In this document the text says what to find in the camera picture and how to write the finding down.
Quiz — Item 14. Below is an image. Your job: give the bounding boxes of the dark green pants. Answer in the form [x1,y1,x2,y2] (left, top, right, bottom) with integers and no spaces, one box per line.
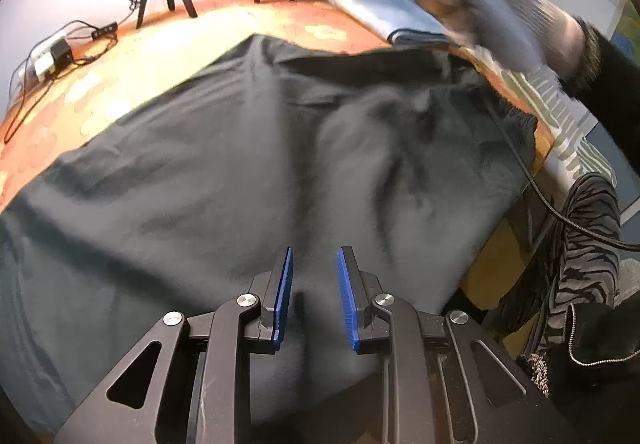
[1,36,537,442]

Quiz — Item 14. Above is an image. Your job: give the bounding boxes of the right black sleeve forearm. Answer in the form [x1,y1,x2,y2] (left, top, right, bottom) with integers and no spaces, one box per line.
[562,18,639,172]

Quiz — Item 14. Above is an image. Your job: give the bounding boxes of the right grey gloved hand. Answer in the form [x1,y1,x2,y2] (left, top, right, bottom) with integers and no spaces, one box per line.
[406,0,586,75]

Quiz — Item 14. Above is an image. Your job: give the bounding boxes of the folded light blue towel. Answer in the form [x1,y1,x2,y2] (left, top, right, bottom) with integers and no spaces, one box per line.
[329,0,454,46]

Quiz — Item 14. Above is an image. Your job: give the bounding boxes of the zebra striped trouser leg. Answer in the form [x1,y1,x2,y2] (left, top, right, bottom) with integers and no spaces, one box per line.
[489,172,624,360]

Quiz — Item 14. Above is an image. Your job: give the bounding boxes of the green striped white pillow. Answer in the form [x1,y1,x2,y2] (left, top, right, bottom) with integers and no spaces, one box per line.
[471,47,617,194]

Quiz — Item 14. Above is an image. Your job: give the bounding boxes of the orange floral bed cover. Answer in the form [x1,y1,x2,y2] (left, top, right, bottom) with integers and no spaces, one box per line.
[1,0,388,205]

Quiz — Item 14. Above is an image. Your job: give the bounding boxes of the black power adapter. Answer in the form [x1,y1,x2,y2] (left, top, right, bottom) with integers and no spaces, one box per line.
[49,38,74,74]

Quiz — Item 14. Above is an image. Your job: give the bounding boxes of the white power strip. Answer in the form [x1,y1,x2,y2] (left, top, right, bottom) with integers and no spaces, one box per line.
[17,32,65,82]

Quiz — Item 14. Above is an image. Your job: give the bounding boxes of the black inline cable switch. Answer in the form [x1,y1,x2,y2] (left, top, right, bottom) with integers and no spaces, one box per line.
[91,22,118,40]

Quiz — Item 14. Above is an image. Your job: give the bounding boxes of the black power cable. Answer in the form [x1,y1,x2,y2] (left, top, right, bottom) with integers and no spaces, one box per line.
[2,16,122,145]

